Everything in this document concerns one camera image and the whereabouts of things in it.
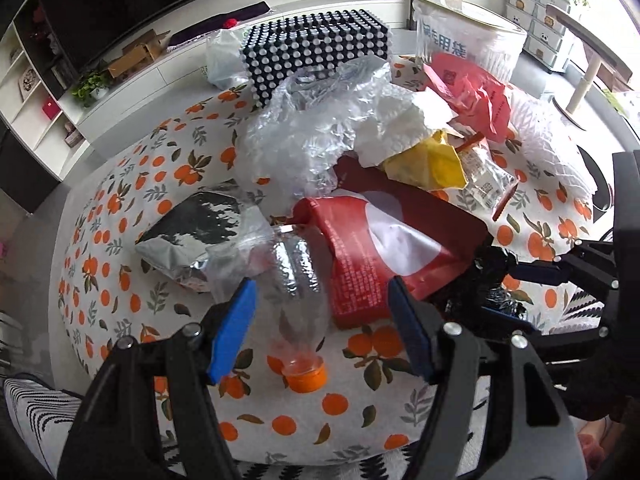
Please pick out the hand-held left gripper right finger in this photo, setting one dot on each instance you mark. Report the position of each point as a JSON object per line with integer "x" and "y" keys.
{"x": 407, "y": 325}

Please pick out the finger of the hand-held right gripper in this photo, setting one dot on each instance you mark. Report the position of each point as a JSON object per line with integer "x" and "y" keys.
{"x": 505, "y": 316}
{"x": 537, "y": 272}

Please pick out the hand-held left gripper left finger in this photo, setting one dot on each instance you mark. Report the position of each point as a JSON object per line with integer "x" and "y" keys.
{"x": 235, "y": 320}

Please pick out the black plastic bag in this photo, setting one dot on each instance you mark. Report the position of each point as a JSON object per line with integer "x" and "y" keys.
{"x": 492, "y": 272}

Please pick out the clear plastic bottle orange cap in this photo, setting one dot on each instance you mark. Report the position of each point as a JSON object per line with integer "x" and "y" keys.
{"x": 300, "y": 280}

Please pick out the yellow wrapper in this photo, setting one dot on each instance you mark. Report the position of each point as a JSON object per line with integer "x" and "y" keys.
{"x": 430, "y": 165}

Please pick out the clear plastic lined container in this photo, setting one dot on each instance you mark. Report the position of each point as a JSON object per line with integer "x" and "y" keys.
{"x": 475, "y": 35}

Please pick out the person's right hand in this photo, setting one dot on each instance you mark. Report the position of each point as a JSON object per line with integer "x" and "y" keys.
{"x": 595, "y": 442}

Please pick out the clear zip bag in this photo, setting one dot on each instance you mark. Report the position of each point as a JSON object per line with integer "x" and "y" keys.
{"x": 237, "y": 260}

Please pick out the red pouch bag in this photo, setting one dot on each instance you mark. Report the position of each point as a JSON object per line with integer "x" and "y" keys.
{"x": 380, "y": 240}

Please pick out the silver foil bag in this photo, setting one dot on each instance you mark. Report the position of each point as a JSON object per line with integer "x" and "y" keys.
{"x": 195, "y": 230}

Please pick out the clear wrapper red strip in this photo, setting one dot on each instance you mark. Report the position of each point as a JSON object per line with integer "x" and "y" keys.
{"x": 487, "y": 180}

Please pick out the white foam net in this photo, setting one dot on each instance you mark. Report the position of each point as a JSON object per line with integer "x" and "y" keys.
{"x": 545, "y": 145}

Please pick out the orange print tablecloth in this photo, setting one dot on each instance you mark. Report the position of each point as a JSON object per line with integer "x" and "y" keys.
{"x": 150, "y": 170}

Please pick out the red plastic bag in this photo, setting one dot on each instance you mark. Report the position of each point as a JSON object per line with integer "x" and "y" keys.
{"x": 470, "y": 100}

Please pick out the crumpled white paper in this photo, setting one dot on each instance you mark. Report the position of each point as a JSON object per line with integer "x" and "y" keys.
{"x": 400, "y": 120}

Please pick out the crumpled clear plastic wrap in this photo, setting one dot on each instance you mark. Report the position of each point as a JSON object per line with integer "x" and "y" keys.
{"x": 305, "y": 125}

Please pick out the black white patterned rug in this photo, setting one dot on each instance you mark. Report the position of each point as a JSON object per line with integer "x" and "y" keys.
{"x": 35, "y": 410}

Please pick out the wooden side table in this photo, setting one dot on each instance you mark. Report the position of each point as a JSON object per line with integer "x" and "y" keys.
{"x": 585, "y": 35}

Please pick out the white low cabinet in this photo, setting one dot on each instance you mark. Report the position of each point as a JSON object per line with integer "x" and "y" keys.
{"x": 165, "y": 90}

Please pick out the white drawer cabinet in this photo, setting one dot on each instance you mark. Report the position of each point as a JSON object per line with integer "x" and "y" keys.
{"x": 537, "y": 25}

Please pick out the white plastic bag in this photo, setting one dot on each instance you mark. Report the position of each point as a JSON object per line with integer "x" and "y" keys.
{"x": 225, "y": 60}

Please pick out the small potted plant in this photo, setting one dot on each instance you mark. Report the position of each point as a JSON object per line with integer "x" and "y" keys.
{"x": 90, "y": 87}

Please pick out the black white beaded tissue box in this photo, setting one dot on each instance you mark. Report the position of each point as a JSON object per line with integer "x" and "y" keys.
{"x": 310, "y": 50}

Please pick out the pink box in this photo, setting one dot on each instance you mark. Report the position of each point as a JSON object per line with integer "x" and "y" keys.
{"x": 50, "y": 109}

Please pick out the cardboard box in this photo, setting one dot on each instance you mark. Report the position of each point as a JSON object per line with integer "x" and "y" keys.
{"x": 137, "y": 55}

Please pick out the white shelf unit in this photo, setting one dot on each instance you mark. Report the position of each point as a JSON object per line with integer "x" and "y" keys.
{"x": 30, "y": 120}

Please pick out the red ornament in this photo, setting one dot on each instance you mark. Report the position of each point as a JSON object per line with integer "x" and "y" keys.
{"x": 230, "y": 23}

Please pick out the framed picture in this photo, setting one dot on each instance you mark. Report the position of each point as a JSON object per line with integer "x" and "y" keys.
{"x": 29, "y": 84}

